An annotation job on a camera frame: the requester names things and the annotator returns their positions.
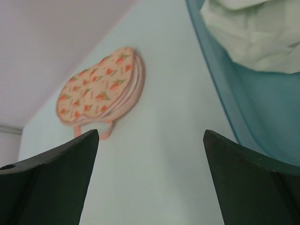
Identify white bra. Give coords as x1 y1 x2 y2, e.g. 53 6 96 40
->
199 0 300 74

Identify teal translucent plastic basin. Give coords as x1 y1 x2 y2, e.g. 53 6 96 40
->
186 0 300 165

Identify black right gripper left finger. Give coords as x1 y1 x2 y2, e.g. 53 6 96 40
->
0 129 99 225

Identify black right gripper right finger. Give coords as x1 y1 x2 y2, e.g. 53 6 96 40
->
203 130 300 225

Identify pink floral mesh laundry bag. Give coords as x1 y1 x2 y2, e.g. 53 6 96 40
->
56 46 145 140

